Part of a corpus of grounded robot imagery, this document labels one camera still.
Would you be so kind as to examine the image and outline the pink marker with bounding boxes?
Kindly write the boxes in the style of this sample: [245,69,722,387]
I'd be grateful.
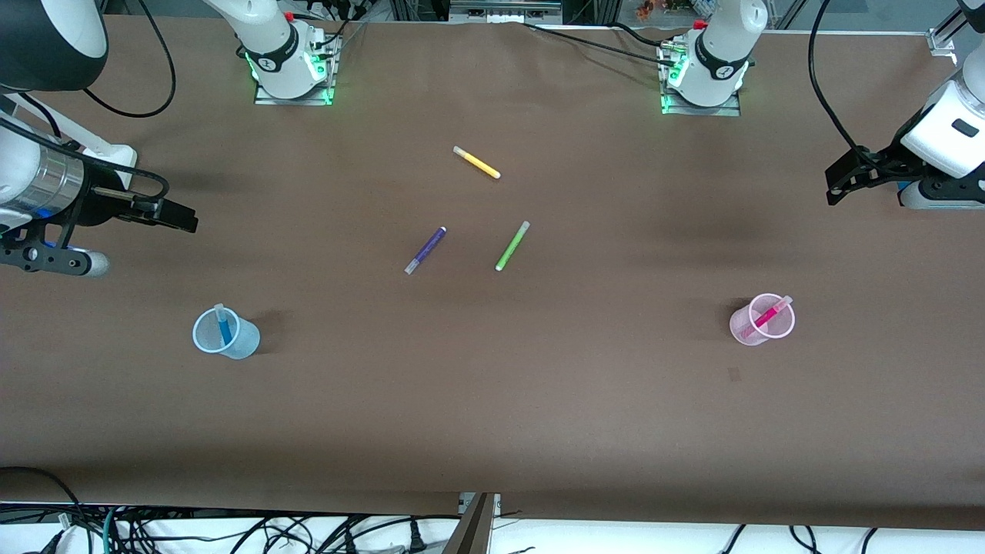
[743,295,793,339]

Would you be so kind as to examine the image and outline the white desk lamp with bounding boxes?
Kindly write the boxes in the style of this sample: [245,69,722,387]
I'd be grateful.
[0,108,139,193]

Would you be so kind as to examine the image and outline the blue mesh cup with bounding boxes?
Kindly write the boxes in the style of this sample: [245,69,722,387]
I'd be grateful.
[192,306,261,361]

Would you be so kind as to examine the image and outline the pink mesh cup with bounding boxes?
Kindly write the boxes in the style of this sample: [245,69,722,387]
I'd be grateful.
[729,292,796,347]

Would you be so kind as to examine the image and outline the purple marker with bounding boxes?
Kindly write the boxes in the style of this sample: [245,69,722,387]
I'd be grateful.
[405,226,448,276]

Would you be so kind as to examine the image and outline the yellow marker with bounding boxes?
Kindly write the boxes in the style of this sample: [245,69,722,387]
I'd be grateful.
[452,145,502,180]

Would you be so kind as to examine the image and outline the green marker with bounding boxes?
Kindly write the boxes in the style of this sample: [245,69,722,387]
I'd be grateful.
[495,221,531,272]

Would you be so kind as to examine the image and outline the brown table cover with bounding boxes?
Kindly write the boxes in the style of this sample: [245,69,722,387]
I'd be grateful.
[0,14,985,532]

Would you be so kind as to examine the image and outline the grey socket strip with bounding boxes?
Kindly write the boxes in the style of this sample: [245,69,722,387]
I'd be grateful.
[449,0,564,24]

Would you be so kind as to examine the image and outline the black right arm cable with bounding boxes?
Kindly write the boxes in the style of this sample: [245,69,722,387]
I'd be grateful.
[0,0,179,232]

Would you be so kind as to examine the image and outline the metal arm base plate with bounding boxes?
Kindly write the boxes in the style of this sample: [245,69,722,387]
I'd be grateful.
[659,42,743,118]
[252,31,341,107]

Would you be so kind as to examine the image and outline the black looped floor cable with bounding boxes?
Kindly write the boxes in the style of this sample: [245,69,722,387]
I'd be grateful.
[0,466,85,554]

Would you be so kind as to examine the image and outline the black cable on table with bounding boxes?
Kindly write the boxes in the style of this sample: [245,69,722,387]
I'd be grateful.
[523,22,678,64]

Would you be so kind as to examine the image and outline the metal table post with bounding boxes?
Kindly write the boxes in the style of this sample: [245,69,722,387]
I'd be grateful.
[442,492,501,554]

